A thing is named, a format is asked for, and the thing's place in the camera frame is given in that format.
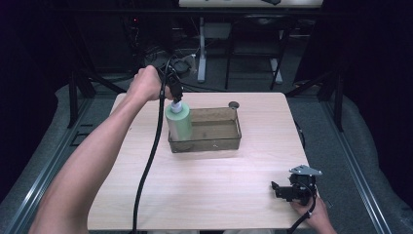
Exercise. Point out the person's right hand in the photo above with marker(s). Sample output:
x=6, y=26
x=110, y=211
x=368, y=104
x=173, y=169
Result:
x=315, y=213

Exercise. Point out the brown transparent plastic bin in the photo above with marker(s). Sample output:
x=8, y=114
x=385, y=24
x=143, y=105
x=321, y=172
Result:
x=214, y=133

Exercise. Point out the person's left hand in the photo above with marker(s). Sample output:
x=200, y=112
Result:
x=147, y=83

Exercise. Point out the grey box under desk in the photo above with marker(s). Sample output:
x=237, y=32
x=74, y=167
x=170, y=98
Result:
x=217, y=31

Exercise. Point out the black metal frame stand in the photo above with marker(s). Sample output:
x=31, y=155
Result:
x=76, y=94
x=334, y=91

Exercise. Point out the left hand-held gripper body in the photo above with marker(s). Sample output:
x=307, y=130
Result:
x=173, y=79

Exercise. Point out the white desk leg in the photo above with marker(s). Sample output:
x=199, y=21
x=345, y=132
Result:
x=276, y=70
x=202, y=48

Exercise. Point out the green pump bottle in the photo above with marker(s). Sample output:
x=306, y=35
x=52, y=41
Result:
x=179, y=123

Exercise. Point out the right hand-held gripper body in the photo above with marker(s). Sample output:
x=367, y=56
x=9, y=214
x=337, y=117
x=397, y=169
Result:
x=303, y=185

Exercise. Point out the white desk top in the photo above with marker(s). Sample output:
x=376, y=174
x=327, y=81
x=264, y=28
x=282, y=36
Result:
x=250, y=3

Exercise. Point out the round dark table grommet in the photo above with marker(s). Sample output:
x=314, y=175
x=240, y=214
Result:
x=233, y=104

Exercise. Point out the aluminium floor rail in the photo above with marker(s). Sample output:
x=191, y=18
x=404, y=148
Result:
x=45, y=172
x=357, y=172

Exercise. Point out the black metal chair frame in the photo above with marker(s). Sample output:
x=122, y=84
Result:
x=256, y=48

